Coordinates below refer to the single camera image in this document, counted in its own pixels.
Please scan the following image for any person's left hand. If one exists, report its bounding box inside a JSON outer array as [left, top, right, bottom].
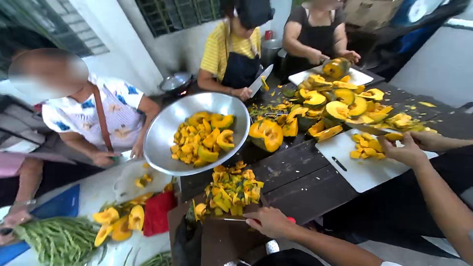
[[175, 212, 203, 255]]

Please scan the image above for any person's right hand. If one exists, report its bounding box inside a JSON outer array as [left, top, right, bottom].
[[243, 206, 297, 240]]

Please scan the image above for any knife with red handle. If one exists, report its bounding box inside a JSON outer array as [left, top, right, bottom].
[[214, 216, 296, 225]]

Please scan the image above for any green-skinned pumpkin wedge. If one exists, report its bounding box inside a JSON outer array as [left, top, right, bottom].
[[186, 199, 207, 224]]

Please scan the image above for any brown cutting board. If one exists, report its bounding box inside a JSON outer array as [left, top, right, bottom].
[[168, 196, 272, 266]]

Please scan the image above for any pile of pumpkin peels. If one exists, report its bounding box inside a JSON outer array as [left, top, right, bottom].
[[205, 161, 265, 217]]

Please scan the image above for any person's body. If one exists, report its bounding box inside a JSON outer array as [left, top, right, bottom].
[[252, 249, 326, 266]]

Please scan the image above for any dark wooden table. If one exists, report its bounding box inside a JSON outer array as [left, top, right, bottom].
[[177, 70, 473, 227]]

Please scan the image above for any halved pumpkin, green skin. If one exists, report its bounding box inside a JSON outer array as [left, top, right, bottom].
[[248, 119, 284, 153]]

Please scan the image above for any red cloth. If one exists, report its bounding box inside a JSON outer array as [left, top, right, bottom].
[[143, 190, 178, 238]]

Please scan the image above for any pile of cut pumpkin chunks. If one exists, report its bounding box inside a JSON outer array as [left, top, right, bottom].
[[170, 112, 236, 168]]

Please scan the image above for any large silver metal bowl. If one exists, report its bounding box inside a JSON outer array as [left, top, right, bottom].
[[143, 92, 251, 176]]

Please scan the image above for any yellow pumpkin piece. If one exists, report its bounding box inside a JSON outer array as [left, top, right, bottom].
[[111, 215, 132, 242], [94, 224, 114, 247], [128, 205, 145, 232], [93, 207, 120, 225]]

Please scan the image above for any translucent white cutting board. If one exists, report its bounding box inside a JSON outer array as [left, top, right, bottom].
[[114, 160, 174, 204]]

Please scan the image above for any pile of pumpkin cubes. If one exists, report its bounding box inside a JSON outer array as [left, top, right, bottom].
[[350, 132, 387, 161]]

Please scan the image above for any wide silver knife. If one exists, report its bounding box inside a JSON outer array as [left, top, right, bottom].
[[249, 64, 274, 98]]

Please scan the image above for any white table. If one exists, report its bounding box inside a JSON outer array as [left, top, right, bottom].
[[26, 157, 182, 266]]

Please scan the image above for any pile of pumpkin slices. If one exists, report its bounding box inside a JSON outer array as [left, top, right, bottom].
[[279, 75, 438, 143]]

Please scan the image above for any large steel knife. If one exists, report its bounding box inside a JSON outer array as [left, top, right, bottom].
[[345, 122, 401, 137]]

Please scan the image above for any silver wok with lid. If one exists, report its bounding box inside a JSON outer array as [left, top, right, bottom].
[[159, 72, 193, 94]]

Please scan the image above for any large metal pot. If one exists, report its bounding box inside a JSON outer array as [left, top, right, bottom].
[[261, 38, 283, 69]]

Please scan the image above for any large pumpkin, cut open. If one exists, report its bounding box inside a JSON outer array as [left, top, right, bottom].
[[322, 57, 352, 79]]

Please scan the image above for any blue cutting board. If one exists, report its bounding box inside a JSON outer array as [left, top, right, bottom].
[[0, 184, 81, 266]]

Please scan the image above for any bundle of green beans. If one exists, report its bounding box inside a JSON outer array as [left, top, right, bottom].
[[14, 216, 100, 266]]

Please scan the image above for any window with dark grille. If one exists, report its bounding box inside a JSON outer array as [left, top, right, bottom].
[[135, 0, 224, 38]]

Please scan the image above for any brown cardboard box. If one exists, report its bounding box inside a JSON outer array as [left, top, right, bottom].
[[344, 0, 404, 31]]

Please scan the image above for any window with grey louvres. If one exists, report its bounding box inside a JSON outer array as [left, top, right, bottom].
[[22, 0, 110, 58]]

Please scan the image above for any white cutting board, black handle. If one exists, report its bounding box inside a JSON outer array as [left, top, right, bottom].
[[315, 128, 439, 194]]

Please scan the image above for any knife with green handle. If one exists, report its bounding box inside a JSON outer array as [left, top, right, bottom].
[[111, 150, 134, 163]]

